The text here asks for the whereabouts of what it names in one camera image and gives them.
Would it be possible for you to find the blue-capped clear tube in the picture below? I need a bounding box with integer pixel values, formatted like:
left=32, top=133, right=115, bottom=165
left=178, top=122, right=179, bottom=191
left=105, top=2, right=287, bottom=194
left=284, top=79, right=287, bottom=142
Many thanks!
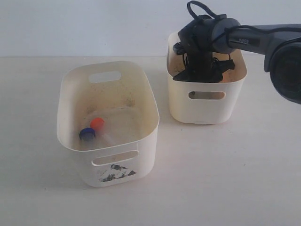
left=79, top=127, right=96, bottom=150

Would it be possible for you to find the orange-capped clear tube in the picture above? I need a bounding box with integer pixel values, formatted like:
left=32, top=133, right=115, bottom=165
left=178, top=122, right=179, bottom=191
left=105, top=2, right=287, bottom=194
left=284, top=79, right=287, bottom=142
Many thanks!
left=90, top=117, right=115, bottom=145

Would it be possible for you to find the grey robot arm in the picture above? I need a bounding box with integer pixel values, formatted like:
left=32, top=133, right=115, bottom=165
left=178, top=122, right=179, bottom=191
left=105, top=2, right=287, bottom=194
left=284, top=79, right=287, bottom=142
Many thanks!
left=173, top=15, right=301, bottom=104

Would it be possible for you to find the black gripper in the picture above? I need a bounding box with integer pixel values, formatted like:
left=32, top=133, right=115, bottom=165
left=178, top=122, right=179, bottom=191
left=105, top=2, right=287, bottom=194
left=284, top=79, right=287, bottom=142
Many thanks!
left=173, top=52, right=235, bottom=83

